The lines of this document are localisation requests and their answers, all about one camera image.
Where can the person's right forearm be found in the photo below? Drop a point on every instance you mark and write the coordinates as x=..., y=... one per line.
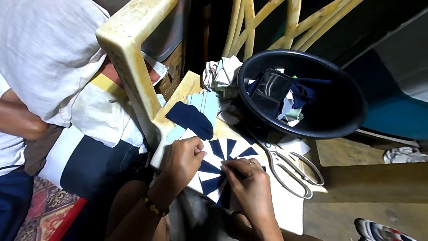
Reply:
x=269, y=231

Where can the yellowed plastic chair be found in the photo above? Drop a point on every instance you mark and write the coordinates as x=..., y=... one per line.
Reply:
x=128, y=50

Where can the white cloth sheet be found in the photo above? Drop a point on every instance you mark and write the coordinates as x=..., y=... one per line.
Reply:
x=289, y=214

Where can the striped multicolored cloth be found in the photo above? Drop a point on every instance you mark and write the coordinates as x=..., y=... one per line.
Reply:
x=376, y=231

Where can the pile of white fabric scraps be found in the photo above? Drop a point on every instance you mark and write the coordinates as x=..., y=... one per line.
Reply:
x=227, y=73

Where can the navy cloth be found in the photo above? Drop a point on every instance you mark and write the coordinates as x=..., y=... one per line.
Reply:
x=306, y=93

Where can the white triangular scrap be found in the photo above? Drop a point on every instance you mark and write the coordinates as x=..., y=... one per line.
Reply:
x=294, y=144

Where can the large off-white cloth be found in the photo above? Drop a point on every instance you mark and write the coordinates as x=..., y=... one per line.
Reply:
x=46, y=50

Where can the pile of light green pieces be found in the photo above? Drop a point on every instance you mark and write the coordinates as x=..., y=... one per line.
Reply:
x=209, y=105

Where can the black round basin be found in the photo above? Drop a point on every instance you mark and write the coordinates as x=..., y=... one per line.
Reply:
x=337, y=110

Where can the stack of navy fabric pieces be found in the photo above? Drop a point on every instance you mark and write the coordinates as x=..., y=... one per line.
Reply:
x=190, y=119

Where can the brown cloth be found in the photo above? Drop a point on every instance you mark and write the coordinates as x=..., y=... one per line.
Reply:
x=43, y=144

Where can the pile of small fabric scraps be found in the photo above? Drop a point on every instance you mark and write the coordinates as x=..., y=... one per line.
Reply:
x=288, y=108

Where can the metal scissors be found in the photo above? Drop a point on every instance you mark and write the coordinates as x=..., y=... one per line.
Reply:
x=272, y=157

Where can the person's right fingers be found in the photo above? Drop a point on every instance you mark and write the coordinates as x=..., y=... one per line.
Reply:
x=255, y=162

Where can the red yellow white cloth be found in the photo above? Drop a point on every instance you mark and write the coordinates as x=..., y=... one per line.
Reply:
x=100, y=107

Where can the person's left hand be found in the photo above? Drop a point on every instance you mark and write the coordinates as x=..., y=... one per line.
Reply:
x=180, y=162

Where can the person's right hand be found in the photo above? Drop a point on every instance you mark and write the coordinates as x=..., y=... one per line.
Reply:
x=254, y=187

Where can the translucent plastic container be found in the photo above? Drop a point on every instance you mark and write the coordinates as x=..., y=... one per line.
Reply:
x=167, y=33

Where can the person's right index finger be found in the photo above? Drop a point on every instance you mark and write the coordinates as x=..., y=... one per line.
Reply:
x=237, y=165

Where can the navy white radial patchwork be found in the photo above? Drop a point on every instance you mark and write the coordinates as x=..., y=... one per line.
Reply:
x=211, y=183

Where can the person's left thumb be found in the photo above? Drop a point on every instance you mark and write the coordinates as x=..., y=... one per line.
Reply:
x=200, y=156

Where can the navy white fabric bundle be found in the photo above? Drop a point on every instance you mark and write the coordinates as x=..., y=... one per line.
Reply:
x=97, y=167

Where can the person's left fingers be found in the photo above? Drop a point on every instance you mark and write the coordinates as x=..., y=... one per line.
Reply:
x=196, y=143

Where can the teal navy gray fabric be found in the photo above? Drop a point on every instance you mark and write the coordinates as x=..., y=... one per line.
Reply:
x=394, y=100

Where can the person's legs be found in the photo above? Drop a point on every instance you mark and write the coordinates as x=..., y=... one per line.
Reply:
x=126, y=197

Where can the crumpled white patterned cloth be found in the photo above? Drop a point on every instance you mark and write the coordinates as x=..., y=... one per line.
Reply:
x=404, y=156

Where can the person's right thumb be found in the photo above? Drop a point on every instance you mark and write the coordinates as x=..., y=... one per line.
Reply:
x=230, y=175

